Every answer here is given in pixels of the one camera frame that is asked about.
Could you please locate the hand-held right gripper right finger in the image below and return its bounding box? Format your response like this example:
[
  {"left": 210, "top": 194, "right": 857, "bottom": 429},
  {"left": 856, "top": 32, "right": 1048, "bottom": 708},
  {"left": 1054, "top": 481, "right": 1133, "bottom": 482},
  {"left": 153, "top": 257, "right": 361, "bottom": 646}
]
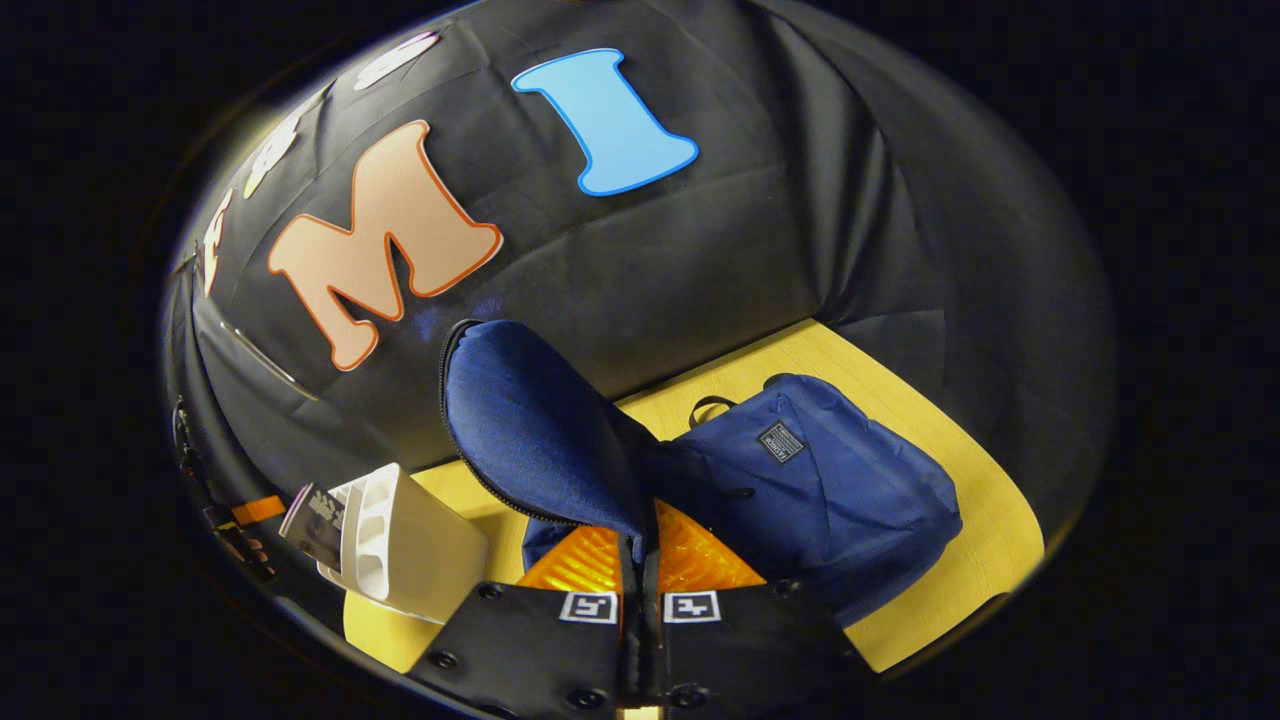
[{"left": 640, "top": 500, "right": 881, "bottom": 717}]

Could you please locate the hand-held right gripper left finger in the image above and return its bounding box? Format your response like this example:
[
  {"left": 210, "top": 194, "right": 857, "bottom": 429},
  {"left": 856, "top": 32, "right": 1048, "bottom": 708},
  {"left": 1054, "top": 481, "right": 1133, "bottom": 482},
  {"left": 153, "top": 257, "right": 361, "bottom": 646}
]
[{"left": 405, "top": 525, "right": 631, "bottom": 717}]

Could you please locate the white plastic bookshelf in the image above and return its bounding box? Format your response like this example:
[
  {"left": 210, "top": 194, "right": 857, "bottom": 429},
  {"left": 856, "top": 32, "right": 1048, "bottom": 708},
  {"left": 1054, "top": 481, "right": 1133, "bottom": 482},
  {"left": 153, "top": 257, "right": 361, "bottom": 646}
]
[{"left": 318, "top": 463, "right": 491, "bottom": 626}]

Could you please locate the blue fabric schoolbag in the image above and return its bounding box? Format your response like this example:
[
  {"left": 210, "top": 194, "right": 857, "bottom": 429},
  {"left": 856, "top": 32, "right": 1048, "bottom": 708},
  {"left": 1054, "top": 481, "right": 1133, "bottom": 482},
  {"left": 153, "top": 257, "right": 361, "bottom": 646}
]
[{"left": 440, "top": 320, "right": 963, "bottom": 626}]

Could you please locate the black backdrop cloth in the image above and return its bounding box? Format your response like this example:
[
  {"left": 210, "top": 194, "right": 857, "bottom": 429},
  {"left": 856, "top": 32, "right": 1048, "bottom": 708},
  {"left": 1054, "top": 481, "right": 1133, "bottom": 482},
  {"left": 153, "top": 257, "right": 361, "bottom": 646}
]
[{"left": 160, "top": 0, "right": 1116, "bottom": 561}]

